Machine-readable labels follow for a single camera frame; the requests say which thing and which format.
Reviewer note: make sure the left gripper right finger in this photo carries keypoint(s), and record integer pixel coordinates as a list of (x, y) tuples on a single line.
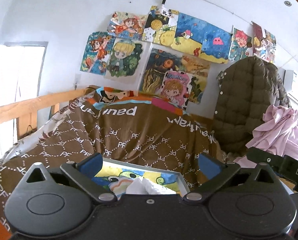
[(217, 174)]

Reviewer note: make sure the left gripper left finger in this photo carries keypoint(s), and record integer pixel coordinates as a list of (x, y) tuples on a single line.
[(81, 174)]

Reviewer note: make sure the pink crumpled garment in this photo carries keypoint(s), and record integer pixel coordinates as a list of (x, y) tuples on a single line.
[(278, 135)]

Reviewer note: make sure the grey tray with frog picture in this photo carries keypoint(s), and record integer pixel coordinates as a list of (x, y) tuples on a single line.
[(124, 178)]

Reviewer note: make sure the brown PF patterned blanket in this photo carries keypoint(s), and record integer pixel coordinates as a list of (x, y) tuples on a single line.
[(128, 126)]

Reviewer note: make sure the white cloth pile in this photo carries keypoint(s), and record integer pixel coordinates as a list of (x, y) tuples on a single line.
[(144, 186)]

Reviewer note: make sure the olive quilted jacket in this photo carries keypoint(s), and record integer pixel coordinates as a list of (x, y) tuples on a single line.
[(246, 89)]

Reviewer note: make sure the pink cow-border girl drawing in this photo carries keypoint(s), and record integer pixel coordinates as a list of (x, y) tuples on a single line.
[(176, 87)]

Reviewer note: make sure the orange hair girl drawing left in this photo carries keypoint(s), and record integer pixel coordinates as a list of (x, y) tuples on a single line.
[(97, 53)]

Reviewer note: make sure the blond boy drawing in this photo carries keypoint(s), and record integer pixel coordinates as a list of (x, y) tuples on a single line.
[(127, 60)]

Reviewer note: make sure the dark starry seaweed drawing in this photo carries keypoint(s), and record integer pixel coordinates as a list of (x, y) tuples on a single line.
[(161, 62)]

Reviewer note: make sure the red hair character drawing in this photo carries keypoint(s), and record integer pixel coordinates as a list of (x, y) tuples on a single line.
[(241, 45)]

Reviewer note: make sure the blue sea yellow sand drawing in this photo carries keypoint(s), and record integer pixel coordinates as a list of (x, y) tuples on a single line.
[(199, 38)]

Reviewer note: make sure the anime girl drawing top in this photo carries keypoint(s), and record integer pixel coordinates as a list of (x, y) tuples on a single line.
[(127, 25)]

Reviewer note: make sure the yellow planet drawing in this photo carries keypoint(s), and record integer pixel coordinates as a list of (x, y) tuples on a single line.
[(160, 26)]

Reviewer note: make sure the wooden bed rail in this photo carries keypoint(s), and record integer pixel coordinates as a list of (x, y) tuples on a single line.
[(25, 112)]

